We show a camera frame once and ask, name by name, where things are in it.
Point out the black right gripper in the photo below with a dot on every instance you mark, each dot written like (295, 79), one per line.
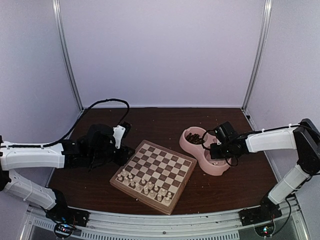
(214, 153)

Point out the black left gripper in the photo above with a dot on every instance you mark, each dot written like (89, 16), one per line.
(123, 157)

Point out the pink double bowl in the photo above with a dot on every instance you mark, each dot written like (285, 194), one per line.
(203, 155)

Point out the white king piece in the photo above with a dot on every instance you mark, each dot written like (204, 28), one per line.
(150, 185)

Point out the white rook piece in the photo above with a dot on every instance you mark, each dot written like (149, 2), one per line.
(167, 199)

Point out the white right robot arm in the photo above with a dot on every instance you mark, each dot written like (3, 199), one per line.
(303, 137)

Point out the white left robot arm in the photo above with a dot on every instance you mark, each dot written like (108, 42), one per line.
(102, 144)

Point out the dark chess pieces pile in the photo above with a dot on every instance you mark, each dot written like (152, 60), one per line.
(195, 139)

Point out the wooden chess board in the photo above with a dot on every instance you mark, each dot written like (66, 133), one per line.
(165, 168)

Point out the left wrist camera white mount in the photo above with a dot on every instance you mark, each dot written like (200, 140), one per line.
(120, 132)

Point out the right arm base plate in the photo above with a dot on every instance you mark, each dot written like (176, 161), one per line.
(253, 216)

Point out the front aluminium rail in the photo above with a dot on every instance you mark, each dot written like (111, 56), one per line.
(222, 225)

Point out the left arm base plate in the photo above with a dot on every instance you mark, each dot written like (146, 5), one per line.
(70, 216)

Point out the right aluminium frame post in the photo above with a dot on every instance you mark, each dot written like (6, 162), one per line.
(263, 35)

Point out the aluminium frame post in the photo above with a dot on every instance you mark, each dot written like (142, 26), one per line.
(66, 57)
(263, 35)

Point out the left aluminium frame post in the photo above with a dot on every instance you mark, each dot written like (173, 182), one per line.
(66, 57)

